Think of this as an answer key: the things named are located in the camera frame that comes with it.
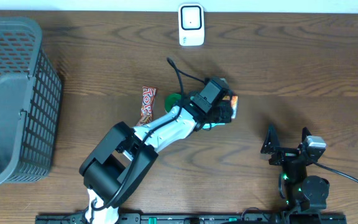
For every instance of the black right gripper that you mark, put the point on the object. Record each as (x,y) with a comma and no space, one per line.
(284,154)

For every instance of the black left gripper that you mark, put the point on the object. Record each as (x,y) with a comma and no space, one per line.
(227,116)

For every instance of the light teal snack packet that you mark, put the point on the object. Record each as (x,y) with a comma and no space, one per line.
(213,125)

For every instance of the orange snack packet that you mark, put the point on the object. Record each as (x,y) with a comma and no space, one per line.
(234,105)

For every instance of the green lid jar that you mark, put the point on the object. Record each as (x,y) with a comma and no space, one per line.
(171,100)

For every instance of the red Top chocolate bar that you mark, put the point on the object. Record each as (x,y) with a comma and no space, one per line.
(147,108)

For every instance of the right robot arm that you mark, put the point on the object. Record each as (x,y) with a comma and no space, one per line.
(305,194)

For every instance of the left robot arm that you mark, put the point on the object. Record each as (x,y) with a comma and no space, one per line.
(119,163)

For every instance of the white barcode scanner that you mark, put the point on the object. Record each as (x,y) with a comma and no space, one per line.
(191,29)

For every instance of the grey plastic mesh basket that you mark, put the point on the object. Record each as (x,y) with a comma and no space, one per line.
(30,102)

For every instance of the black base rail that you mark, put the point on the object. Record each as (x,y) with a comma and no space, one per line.
(136,218)

